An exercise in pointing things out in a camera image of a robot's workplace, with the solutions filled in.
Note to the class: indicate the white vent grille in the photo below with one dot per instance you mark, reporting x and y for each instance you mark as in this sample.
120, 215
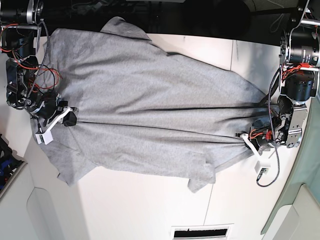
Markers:
201, 232

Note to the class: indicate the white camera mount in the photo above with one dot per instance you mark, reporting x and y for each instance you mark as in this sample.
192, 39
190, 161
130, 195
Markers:
44, 134
261, 167

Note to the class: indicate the grey t-shirt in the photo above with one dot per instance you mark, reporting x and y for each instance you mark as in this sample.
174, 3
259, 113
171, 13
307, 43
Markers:
145, 111

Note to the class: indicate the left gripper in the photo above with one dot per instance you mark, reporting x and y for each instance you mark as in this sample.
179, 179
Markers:
262, 138

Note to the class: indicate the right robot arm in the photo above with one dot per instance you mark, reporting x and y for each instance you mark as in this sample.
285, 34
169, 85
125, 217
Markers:
30, 84

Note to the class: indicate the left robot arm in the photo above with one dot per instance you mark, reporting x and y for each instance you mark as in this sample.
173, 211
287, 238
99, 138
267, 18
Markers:
296, 81

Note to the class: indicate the blue black clutter pile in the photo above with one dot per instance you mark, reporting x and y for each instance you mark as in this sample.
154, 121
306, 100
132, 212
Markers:
8, 163

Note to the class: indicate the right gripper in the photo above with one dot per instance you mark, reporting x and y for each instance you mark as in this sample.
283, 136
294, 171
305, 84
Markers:
46, 106

